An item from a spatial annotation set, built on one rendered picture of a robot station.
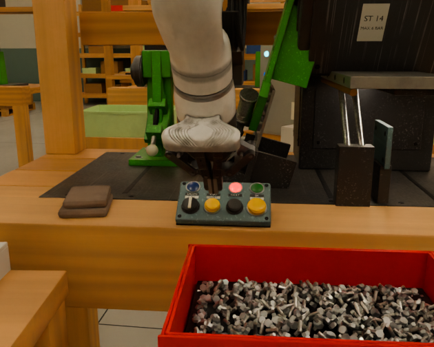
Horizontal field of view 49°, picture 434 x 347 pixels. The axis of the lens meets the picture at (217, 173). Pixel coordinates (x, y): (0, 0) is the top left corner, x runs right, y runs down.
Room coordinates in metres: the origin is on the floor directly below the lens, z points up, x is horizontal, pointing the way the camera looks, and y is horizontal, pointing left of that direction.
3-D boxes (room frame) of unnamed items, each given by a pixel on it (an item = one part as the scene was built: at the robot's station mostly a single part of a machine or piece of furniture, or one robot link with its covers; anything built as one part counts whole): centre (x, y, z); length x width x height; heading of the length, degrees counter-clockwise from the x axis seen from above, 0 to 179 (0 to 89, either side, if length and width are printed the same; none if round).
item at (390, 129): (0.86, -0.30, 0.97); 0.10 x 0.02 x 0.14; 175
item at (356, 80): (0.92, -0.30, 1.11); 0.39 x 0.16 x 0.03; 175
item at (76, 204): (0.79, 0.23, 0.91); 0.10 x 0.08 x 0.03; 6
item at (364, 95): (1.15, -0.35, 1.07); 0.30 x 0.18 x 0.34; 85
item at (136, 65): (1.18, 0.19, 1.12); 0.07 x 0.03 x 0.08; 175
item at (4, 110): (9.43, 4.26, 0.22); 1.20 x 0.81 x 0.44; 175
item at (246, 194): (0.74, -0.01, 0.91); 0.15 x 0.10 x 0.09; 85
